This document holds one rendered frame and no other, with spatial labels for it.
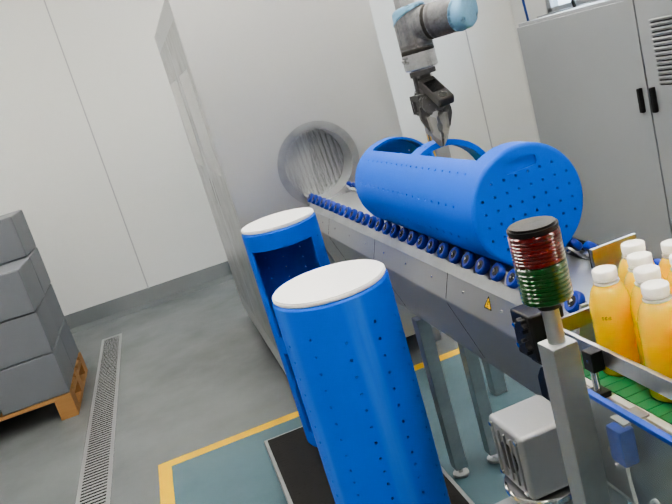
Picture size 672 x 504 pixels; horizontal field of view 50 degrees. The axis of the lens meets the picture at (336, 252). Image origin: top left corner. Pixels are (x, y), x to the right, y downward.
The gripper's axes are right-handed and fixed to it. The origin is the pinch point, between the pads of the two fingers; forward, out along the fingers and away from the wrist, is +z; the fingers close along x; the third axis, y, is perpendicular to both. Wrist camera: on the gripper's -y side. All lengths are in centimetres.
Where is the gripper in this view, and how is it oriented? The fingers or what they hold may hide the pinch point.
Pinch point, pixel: (442, 141)
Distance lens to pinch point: 199.7
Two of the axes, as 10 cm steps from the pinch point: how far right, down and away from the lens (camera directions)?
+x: -9.2, 3.2, -2.1
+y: -2.7, -1.6, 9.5
